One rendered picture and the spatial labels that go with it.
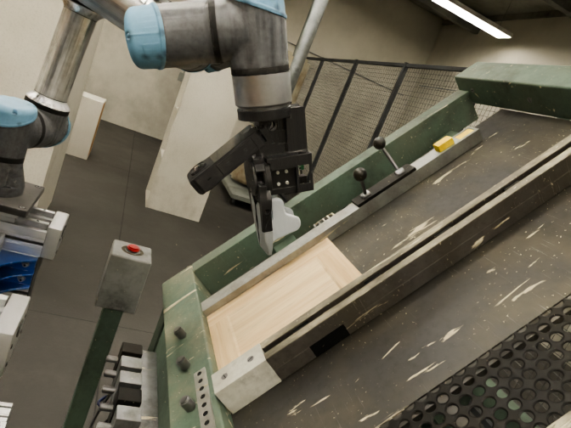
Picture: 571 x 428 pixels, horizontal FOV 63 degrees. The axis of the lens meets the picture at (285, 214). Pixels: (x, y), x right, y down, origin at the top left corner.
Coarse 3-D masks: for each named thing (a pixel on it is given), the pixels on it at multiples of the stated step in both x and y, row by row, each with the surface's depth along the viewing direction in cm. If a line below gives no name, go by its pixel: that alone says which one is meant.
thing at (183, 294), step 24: (168, 288) 151; (192, 288) 143; (168, 312) 138; (192, 312) 131; (168, 336) 127; (192, 336) 121; (168, 360) 118; (192, 360) 113; (168, 384) 110; (192, 384) 105; (216, 408) 95
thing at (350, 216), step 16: (464, 144) 136; (416, 160) 139; (432, 160) 135; (448, 160) 136; (416, 176) 135; (384, 192) 134; (400, 192) 135; (352, 208) 135; (368, 208) 134; (320, 224) 137; (336, 224) 133; (352, 224) 135; (304, 240) 134; (320, 240) 134; (272, 256) 136; (288, 256) 133; (256, 272) 134; (272, 272) 133; (224, 288) 135; (240, 288) 132; (208, 304) 132; (224, 304) 132
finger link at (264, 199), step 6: (258, 180) 62; (258, 186) 61; (264, 186) 61; (258, 192) 62; (264, 192) 61; (270, 192) 62; (258, 198) 62; (264, 198) 61; (270, 198) 62; (264, 204) 61; (270, 204) 62; (264, 210) 62; (270, 210) 62; (264, 216) 62; (270, 216) 64; (264, 222) 63; (270, 222) 64; (264, 228) 64; (270, 228) 64
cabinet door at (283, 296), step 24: (288, 264) 132; (312, 264) 127; (336, 264) 120; (264, 288) 129; (288, 288) 123; (312, 288) 118; (336, 288) 113; (216, 312) 131; (240, 312) 126; (264, 312) 120; (288, 312) 115; (216, 336) 121; (240, 336) 117; (264, 336) 112; (216, 360) 114
